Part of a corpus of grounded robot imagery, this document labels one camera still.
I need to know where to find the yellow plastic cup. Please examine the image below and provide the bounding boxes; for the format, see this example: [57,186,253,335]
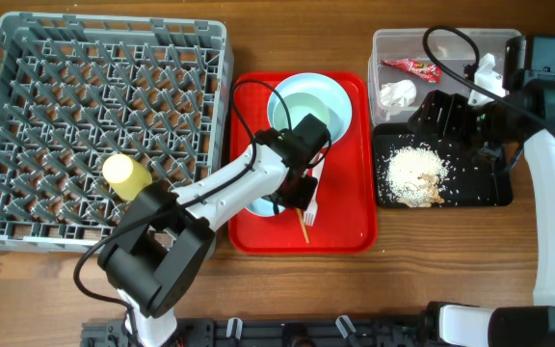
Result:
[102,154,153,200]

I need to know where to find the light blue bowl with cup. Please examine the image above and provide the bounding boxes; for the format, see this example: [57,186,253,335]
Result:
[246,198,285,217]

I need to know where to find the grey plastic dishwasher rack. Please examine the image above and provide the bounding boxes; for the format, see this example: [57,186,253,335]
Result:
[0,12,234,253]

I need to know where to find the white plastic fork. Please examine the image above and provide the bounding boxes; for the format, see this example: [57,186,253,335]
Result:
[304,159,325,227]

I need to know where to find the red snack wrapper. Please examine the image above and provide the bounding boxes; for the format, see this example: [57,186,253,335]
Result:
[381,59,441,84]

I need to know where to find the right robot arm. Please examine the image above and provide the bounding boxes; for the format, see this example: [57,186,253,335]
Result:
[409,35,555,346]

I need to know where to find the black food waste tray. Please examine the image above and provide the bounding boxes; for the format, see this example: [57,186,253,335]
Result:
[372,123,514,209]

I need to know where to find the white napkin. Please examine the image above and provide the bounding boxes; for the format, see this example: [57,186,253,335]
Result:
[380,79,417,107]

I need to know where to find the clear plastic waste bin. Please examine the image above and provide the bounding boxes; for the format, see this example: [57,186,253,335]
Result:
[368,28,520,125]

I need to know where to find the light blue bowl with rice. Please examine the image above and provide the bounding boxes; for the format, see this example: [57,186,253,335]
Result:
[269,93,330,130]

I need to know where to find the light blue round plate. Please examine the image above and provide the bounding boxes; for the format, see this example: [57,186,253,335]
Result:
[267,72,353,144]

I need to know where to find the wooden chopstick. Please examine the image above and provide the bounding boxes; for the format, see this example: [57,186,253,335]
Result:
[295,209,310,244]

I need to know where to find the rice and peanut shells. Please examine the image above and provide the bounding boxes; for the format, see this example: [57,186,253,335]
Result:
[383,146,452,208]

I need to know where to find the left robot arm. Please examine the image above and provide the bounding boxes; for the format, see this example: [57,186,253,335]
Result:
[98,115,330,346]

